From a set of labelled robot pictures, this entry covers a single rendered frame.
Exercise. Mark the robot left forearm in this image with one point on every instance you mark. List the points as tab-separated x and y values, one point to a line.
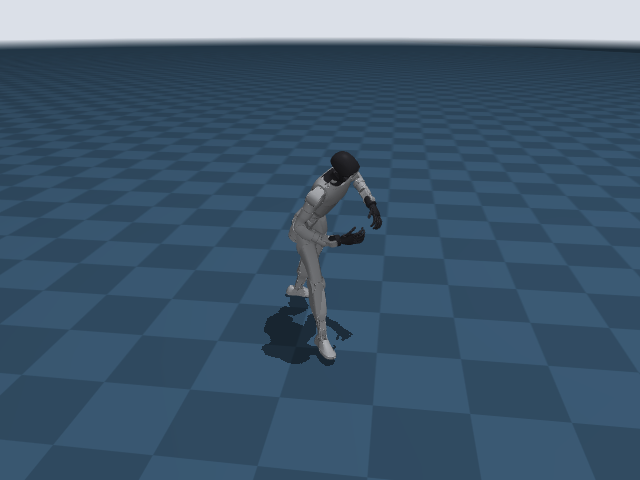
362	188

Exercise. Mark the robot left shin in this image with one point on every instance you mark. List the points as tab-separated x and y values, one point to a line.
302	275

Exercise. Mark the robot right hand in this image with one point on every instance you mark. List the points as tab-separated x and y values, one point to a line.
349	239

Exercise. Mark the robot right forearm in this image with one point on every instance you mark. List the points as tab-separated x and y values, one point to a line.
315	236

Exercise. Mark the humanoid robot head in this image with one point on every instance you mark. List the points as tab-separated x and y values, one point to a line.
344	166

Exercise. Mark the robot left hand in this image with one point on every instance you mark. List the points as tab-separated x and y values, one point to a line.
374	211

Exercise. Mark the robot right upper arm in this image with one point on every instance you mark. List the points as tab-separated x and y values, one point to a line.
313	200

